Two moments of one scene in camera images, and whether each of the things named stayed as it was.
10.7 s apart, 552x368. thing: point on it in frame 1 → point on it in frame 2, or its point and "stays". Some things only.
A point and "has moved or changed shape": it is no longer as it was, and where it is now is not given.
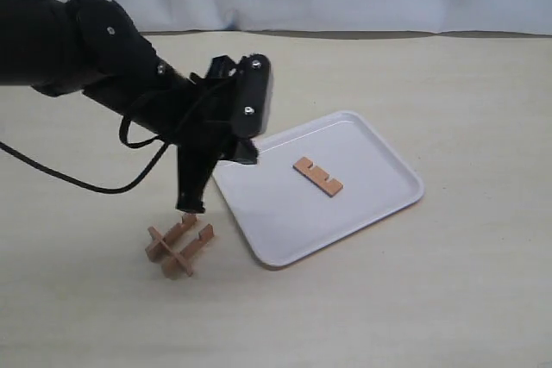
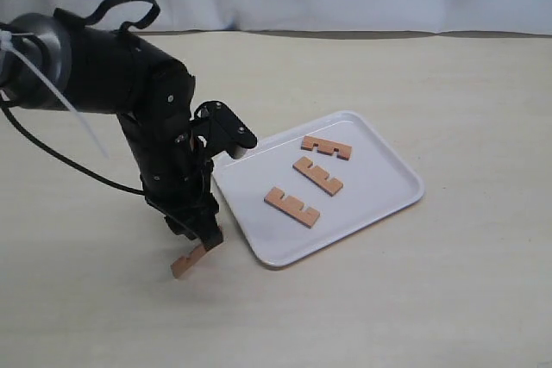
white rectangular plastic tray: x=313 y=184 stays
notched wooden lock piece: x=172 y=268 has moved or changed shape
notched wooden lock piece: x=159 y=249 → x=291 y=207
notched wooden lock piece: x=157 y=253 → x=326 y=146
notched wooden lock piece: x=316 y=177 stays
